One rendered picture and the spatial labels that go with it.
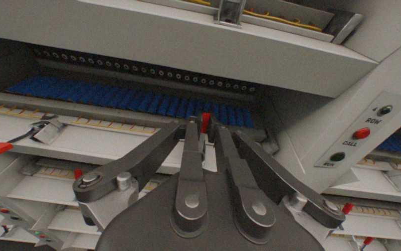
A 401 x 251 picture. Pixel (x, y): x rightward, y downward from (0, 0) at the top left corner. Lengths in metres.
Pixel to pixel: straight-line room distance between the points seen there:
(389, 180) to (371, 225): 0.25
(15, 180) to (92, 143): 0.31
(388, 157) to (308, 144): 0.28
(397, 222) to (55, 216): 1.15
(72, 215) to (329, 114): 0.75
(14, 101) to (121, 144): 0.21
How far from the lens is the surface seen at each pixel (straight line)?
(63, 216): 0.69
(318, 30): 0.26
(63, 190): 0.50
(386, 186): 0.47
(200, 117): 0.15
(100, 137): 0.28
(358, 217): 0.69
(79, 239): 0.86
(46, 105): 0.36
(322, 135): 0.23
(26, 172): 0.55
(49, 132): 0.32
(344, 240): 0.89
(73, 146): 0.29
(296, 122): 0.26
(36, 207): 0.65
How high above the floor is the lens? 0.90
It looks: 30 degrees down
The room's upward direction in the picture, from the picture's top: 11 degrees clockwise
